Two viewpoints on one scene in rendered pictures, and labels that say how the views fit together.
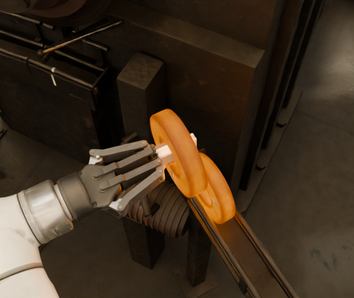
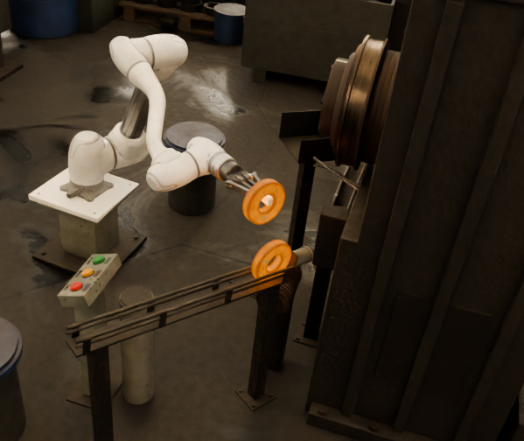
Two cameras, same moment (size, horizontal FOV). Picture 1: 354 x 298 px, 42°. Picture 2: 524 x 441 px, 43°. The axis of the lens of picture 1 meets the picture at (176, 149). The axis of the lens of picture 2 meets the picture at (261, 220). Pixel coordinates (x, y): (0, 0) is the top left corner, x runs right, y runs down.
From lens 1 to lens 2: 186 cm
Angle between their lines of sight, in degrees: 53
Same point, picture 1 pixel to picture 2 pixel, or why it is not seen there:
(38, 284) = (189, 164)
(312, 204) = not seen: outside the picture
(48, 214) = (217, 159)
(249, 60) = (345, 235)
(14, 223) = (212, 151)
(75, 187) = (232, 164)
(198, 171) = (248, 197)
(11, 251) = (199, 153)
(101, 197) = (231, 176)
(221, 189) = (264, 250)
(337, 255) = not seen: outside the picture
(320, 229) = not seen: outside the picture
